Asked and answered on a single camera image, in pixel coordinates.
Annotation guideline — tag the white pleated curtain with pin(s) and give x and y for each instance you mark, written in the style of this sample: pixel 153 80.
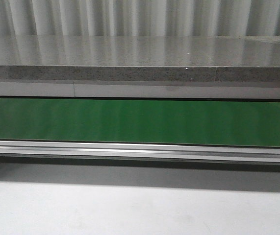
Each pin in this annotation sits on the white pleated curtain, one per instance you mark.
pixel 140 17

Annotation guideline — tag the green conveyor belt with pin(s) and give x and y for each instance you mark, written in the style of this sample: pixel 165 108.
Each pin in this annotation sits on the green conveyor belt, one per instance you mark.
pixel 203 122

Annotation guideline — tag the silver conveyor frame rail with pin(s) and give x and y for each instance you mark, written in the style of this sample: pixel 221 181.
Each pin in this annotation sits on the silver conveyor frame rail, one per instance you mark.
pixel 133 151

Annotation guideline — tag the grey speckled stone counter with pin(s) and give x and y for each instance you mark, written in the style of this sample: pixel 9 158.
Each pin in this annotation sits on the grey speckled stone counter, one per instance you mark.
pixel 219 67

